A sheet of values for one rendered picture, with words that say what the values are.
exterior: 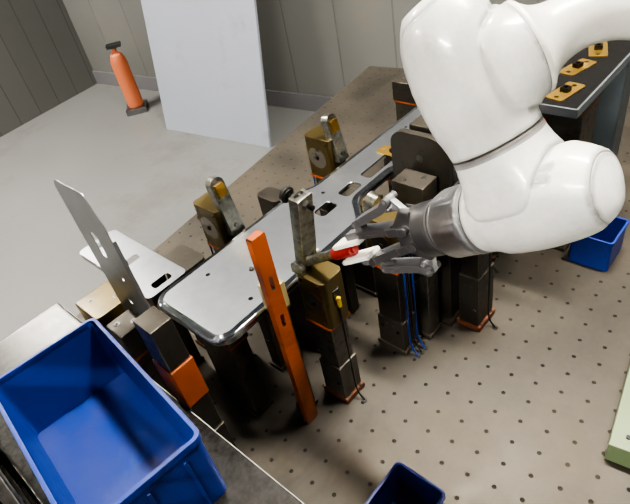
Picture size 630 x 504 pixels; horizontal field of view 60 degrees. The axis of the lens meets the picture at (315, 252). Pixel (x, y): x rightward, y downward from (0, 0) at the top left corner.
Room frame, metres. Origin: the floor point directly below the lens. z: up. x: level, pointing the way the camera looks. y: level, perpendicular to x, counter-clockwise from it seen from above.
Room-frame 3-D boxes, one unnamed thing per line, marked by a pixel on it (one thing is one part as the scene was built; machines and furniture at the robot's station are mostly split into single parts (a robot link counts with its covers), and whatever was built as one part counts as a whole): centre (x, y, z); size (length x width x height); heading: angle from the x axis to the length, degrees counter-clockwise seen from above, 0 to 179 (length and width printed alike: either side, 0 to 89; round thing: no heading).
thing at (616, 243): (0.98, -0.69, 0.75); 0.11 x 0.10 x 0.09; 131
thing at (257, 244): (0.69, 0.09, 0.95); 0.03 x 0.01 x 0.50; 131
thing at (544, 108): (1.07, -0.64, 1.16); 0.37 x 0.14 x 0.02; 131
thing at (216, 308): (1.19, -0.25, 1.00); 1.38 x 0.22 x 0.02; 131
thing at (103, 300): (0.79, 0.40, 0.88); 0.08 x 0.08 x 0.36; 41
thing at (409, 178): (0.86, -0.21, 0.91); 0.07 x 0.05 x 0.42; 41
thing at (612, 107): (1.24, -0.83, 0.92); 0.08 x 0.08 x 0.44; 41
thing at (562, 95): (0.99, -0.56, 1.17); 0.08 x 0.04 x 0.01; 120
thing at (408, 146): (0.95, -0.30, 0.95); 0.18 x 0.13 x 0.49; 131
